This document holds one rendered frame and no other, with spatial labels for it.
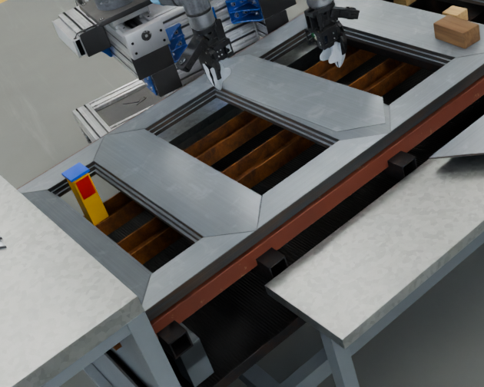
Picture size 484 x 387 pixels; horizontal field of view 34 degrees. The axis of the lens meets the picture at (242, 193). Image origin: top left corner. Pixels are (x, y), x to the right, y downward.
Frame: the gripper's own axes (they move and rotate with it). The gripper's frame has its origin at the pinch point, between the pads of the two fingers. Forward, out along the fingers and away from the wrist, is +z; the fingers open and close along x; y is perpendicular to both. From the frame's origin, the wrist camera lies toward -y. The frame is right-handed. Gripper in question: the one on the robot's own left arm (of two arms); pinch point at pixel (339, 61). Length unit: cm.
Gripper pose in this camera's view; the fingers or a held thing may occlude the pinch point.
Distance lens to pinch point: 237.5
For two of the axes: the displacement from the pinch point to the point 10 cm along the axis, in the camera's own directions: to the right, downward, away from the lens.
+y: -7.6, 5.4, -3.7
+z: 2.6, 7.7, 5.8
